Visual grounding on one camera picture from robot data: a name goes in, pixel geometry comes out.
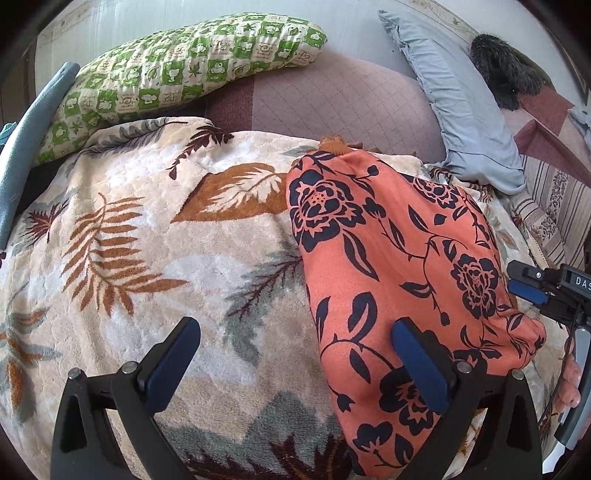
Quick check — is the brown knitted cloth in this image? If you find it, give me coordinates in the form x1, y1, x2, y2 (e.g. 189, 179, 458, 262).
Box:
318, 136, 366, 154

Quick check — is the green checkered pillow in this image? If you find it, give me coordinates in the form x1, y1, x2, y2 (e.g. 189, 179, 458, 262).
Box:
31, 13, 329, 168

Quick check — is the dark furry item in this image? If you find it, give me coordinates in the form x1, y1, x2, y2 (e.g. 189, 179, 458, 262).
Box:
470, 32, 553, 112

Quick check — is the black cloth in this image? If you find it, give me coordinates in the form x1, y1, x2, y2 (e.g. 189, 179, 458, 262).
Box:
17, 161, 63, 210

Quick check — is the light blue folded cloth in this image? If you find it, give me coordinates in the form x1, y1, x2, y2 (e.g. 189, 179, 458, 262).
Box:
0, 62, 82, 251

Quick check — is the mauve quilted bed sheet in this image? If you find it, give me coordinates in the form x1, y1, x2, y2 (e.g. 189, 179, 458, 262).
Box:
203, 48, 448, 163

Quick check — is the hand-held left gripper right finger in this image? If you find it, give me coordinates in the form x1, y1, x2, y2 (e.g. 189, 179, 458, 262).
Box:
392, 318, 543, 480

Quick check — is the orange floral print garment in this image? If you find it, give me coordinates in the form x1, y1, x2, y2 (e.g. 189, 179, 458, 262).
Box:
285, 148, 548, 479

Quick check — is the grey-blue frilled pillow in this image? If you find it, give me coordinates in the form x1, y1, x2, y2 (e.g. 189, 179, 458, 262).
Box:
378, 9, 528, 195

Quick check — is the maroon patterned quilt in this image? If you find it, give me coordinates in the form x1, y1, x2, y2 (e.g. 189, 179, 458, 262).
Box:
512, 87, 591, 174

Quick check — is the cream leaf print blanket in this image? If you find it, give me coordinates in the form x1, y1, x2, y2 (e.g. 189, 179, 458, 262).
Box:
0, 115, 573, 480

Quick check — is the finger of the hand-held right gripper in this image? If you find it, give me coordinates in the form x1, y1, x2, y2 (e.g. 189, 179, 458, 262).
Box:
507, 260, 557, 283
508, 279, 551, 306

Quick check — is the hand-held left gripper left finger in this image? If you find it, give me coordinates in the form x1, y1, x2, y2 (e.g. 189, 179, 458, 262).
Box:
50, 316, 202, 480

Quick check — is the person's right hand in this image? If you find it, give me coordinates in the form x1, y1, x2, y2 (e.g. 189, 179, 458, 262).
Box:
551, 354, 583, 414

